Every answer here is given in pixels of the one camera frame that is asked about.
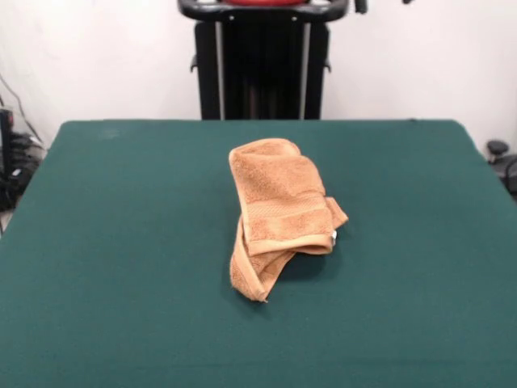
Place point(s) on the orange terry towel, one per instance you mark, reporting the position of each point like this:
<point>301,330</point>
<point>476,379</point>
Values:
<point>278,182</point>

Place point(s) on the dark green tablecloth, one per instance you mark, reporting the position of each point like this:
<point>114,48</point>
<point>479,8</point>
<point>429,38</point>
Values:
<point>121,242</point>

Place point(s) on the black electronics box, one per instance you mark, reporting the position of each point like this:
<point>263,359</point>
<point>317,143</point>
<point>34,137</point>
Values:
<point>6,137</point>

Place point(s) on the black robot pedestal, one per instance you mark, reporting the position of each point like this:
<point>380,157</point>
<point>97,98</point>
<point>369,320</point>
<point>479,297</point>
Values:
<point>262,60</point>

